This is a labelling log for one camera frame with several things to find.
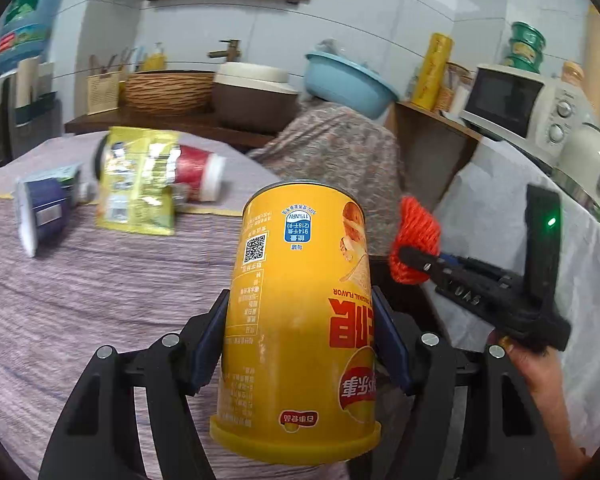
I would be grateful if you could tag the green stacked bowls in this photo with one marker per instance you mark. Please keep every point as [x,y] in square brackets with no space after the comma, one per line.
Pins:
[525,49]

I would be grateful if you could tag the purple striped tablecloth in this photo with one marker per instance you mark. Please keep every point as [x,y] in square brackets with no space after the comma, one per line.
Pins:
[91,286]

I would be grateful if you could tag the beige rolled mat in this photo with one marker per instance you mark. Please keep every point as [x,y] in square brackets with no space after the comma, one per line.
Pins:
[591,83]

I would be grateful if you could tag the light blue plastic basin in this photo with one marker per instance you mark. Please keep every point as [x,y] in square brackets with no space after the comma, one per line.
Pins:
[333,78]

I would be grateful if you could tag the person right hand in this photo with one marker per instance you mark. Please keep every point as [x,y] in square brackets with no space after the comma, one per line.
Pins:
[542,373]

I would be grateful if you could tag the white microwave oven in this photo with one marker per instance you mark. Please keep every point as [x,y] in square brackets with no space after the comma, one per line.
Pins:
[534,113]

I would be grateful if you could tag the orange foam fruit net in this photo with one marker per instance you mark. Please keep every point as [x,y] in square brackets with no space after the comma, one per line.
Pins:
[418,229]

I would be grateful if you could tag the blue water jug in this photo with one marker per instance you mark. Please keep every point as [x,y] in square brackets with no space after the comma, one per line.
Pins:
[26,31]

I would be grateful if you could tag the green white milk carton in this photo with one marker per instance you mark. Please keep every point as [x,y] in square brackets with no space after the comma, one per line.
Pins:
[71,178]

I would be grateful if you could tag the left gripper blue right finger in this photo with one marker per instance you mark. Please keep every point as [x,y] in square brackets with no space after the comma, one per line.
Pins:
[503,435]

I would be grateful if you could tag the yellow snack bag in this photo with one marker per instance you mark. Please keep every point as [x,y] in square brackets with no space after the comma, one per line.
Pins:
[135,185]

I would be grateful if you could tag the beige utensil holder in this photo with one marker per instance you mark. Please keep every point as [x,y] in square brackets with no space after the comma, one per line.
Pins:
[102,93]

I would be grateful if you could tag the floral patterned cloth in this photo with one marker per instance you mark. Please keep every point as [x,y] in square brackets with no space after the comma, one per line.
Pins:
[331,143]

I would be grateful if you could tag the red cup with black lid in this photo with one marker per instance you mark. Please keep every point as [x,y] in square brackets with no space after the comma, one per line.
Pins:
[198,173]

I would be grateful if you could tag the yellow chip canister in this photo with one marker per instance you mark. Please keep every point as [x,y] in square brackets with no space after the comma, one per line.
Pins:
[297,384]

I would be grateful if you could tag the yellow wrap roll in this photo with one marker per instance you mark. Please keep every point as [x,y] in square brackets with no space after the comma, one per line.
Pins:
[432,71]

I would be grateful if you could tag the dark wooden counter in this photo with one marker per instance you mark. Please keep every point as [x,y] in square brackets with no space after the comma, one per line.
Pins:
[203,124]

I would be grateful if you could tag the woven basket sink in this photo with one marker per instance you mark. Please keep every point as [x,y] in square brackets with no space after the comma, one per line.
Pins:
[169,92]

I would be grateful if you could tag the brass faucet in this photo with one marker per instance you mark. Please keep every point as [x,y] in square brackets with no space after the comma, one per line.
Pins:
[231,53]

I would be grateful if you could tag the wooden side cabinet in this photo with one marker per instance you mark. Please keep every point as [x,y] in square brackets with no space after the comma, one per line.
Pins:
[433,149]

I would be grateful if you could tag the white electric kettle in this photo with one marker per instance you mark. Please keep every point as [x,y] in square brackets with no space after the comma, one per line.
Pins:
[577,165]

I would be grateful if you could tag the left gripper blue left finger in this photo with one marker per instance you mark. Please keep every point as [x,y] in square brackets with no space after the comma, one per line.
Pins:
[96,434]

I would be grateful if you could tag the yellow soap dispenser bottle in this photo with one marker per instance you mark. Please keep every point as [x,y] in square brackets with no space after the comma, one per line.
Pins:
[155,61]

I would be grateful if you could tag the brown white lidded container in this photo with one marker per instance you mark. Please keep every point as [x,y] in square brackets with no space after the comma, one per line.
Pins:
[253,97]

